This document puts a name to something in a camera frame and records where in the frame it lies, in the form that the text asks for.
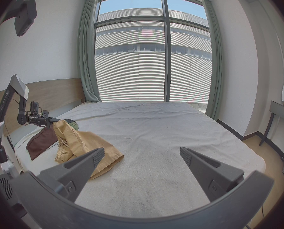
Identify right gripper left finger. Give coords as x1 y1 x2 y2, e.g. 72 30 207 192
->
39 147 106 203

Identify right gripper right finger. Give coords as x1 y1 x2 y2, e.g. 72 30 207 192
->
180 147 245 203

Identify tan shorts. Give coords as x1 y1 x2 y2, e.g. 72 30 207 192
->
54 119 125 181

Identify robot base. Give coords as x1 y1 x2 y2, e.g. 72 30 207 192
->
0 161 22 207

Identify bed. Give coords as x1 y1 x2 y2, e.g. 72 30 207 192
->
0 78 266 218

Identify brown shorts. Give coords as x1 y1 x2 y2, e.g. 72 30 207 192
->
26 128 59 161

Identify green garment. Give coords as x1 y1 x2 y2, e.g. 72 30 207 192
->
67 119 80 131

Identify grey-green curtain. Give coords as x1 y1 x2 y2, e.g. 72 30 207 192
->
201 0 223 121
77 0 101 102

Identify window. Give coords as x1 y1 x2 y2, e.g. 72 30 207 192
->
94 0 213 115

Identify grey small table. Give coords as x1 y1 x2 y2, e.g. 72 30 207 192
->
259 100 284 157

